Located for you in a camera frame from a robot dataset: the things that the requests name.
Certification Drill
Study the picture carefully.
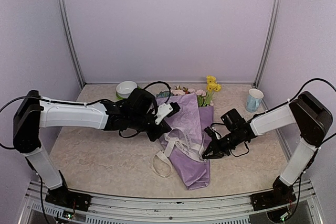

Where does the blue hydrangea fake flower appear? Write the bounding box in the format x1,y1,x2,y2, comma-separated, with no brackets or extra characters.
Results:
156,91,171,99

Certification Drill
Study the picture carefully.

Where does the right aluminium frame post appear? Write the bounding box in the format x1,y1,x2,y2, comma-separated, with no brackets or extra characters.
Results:
253,0,281,88

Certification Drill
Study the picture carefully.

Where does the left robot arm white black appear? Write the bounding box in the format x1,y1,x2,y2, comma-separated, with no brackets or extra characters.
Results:
13,89,180,206

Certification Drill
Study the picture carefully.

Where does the white ceramic bowl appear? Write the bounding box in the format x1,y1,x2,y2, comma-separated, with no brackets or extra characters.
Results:
115,81,138,99

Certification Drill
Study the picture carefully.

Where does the white blue paper cup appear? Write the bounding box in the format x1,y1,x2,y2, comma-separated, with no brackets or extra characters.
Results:
245,88,264,113

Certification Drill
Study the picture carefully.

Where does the front aluminium rail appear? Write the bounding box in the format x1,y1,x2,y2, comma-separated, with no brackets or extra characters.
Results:
18,179,325,224

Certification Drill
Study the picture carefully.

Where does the purple wrapping paper sheet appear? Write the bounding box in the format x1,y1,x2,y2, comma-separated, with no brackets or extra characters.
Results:
151,93,214,190

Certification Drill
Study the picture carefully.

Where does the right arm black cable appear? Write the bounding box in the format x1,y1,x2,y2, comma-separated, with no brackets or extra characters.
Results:
288,77,336,143

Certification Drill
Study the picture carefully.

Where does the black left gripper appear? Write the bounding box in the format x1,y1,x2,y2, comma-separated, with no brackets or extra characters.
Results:
129,109,172,142

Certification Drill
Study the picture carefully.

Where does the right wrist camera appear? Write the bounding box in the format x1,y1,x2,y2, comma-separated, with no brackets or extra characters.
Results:
204,127,222,141

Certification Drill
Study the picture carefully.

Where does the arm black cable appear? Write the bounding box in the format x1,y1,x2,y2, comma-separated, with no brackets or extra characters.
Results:
144,81,171,104
288,77,336,143

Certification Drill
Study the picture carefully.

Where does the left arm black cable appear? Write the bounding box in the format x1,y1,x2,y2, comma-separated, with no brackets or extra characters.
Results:
144,81,171,104

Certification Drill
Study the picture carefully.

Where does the cream printed ribbon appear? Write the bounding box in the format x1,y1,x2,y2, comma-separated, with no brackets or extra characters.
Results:
151,127,206,178

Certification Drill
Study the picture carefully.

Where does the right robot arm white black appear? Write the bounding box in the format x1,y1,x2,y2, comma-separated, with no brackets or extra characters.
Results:
202,91,333,205

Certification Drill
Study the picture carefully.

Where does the aluminium frame post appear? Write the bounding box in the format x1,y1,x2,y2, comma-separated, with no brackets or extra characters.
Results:
57,0,86,89
253,0,281,88

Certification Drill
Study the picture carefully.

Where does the left aluminium frame post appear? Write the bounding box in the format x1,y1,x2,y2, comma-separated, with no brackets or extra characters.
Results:
57,0,86,89

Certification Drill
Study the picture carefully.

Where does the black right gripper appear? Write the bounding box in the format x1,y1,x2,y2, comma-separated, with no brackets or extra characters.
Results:
202,129,242,158

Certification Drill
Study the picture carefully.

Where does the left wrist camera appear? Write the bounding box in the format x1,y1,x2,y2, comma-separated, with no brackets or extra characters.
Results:
155,102,181,125

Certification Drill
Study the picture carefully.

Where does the green plate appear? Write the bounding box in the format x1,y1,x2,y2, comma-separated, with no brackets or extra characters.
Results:
115,93,124,100

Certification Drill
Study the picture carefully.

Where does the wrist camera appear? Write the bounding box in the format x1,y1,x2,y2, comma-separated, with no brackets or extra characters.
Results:
204,127,222,141
155,102,181,125

